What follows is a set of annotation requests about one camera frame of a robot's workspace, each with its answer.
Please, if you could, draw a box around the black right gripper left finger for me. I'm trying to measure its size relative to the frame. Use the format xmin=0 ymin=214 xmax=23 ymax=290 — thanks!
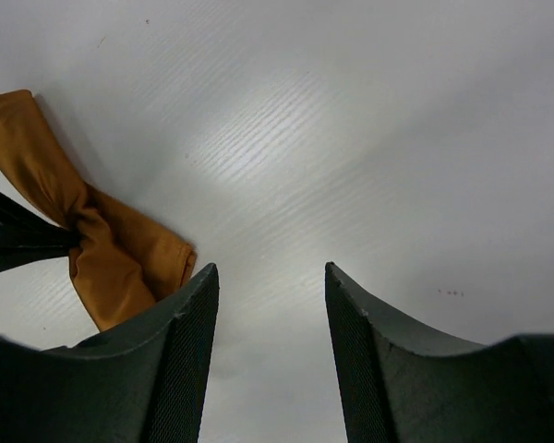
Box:
xmin=0 ymin=264 xmax=219 ymax=442

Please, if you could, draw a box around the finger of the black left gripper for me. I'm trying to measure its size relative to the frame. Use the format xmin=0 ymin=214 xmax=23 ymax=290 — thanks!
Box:
xmin=0 ymin=192 xmax=80 ymax=272

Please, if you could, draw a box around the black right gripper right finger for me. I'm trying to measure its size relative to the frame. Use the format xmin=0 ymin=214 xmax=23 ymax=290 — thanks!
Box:
xmin=325 ymin=263 xmax=554 ymax=442

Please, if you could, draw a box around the orange cloth napkin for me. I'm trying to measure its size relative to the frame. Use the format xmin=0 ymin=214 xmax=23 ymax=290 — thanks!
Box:
xmin=0 ymin=90 xmax=197 ymax=331

